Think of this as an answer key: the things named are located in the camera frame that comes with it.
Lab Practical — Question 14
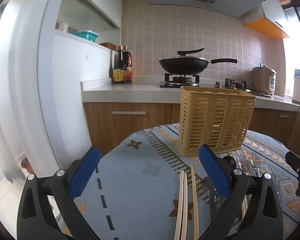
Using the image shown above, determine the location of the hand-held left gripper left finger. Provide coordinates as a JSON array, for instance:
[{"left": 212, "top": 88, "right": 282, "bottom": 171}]
[{"left": 16, "top": 145, "right": 102, "bottom": 240}]

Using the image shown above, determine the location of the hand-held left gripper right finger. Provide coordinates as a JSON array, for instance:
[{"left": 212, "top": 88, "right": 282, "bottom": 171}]
[{"left": 198, "top": 144, "right": 283, "bottom": 240}]

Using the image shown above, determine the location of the clear plastic spoon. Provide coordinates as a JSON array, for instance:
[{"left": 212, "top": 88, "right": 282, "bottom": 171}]
[{"left": 249, "top": 152, "right": 263, "bottom": 178}]

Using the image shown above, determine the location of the wooden chopstick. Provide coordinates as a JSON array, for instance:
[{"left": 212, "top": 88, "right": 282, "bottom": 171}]
[
  {"left": 180, "top": 172, "right": 188, "bottom": 240},
  {"left": 174, "top": 171, "right": 185, "bottom": 240}
]

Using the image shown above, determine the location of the yellow plastic utensil basket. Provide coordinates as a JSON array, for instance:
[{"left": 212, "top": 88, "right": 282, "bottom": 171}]
[{"left": 176, "top": 86, "right": 257, "bottom": 157}]

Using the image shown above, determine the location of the patterned blue tablecloth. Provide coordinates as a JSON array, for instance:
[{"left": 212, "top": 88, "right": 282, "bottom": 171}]
[{"left": 74, "top": 123, "right": 300, "bottom": 240}]

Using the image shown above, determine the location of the wooden kitchen cabinet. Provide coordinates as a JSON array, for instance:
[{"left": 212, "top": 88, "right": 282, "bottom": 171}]
[{"left": 84, "top": 102, "right": 300, "bottom": 157}]

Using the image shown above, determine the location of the white electric kettle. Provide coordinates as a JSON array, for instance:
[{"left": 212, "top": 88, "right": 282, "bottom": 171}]
[{"left": 292, "top": 76, "right": 300, "bottom": 105}]

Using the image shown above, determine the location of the beige rice cooker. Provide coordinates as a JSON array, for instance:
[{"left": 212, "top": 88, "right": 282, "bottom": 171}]
[{"left": 252, "top": 64, "right": 277, "bottom": 95}]

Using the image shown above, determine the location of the white kitchen countertop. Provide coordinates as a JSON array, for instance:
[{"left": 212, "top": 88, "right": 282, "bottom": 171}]
[{"left": 80, "top": 79, "right": 300, "bottom": 117}]

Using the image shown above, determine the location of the gas stove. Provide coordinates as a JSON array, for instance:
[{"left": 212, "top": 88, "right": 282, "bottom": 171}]
[{"left": 159, "top": 74, "right": 273, "bottom": 97}]

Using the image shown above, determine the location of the tall dark sauce bottle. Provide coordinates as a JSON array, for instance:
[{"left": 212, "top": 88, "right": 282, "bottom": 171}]
[{"left": 112, "top": 45, "right": 127, "bottom": 84}]

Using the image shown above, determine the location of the black wok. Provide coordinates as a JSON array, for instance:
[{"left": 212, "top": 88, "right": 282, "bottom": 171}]
[{"left": 159, "top": 47, "right": 238, "bottom": 76}]

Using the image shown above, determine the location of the short dark sauce bottle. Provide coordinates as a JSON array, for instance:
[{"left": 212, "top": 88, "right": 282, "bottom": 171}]
[{"left": 122, "top": 46, "right": 133, "bottom": 83}]

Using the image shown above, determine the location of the window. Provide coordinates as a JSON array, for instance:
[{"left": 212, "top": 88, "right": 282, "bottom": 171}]
[{"left": 282, "top": 0, "right": 300, "bottom": 71}]

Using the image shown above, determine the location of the teal plastic basket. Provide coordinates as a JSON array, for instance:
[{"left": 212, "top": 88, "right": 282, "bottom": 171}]
[{"left": 76, "top": 30, "right": 99, "bottom": 43}]

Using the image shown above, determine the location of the long metal drawer handle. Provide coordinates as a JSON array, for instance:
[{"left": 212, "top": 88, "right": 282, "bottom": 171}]
[{"left": 112, "top": 111, "right": 147, "bottom": 116}]

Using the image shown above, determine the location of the white door frame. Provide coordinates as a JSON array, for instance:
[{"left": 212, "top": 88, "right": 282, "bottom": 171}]
[{"left": 0, "top": 0, "right": 92, "bottom": 178}]

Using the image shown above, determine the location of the orange wall cabinet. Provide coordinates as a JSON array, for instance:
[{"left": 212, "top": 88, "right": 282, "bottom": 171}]
[{"left": 244, "top": 17, "right": 290, "bottom": 40}]

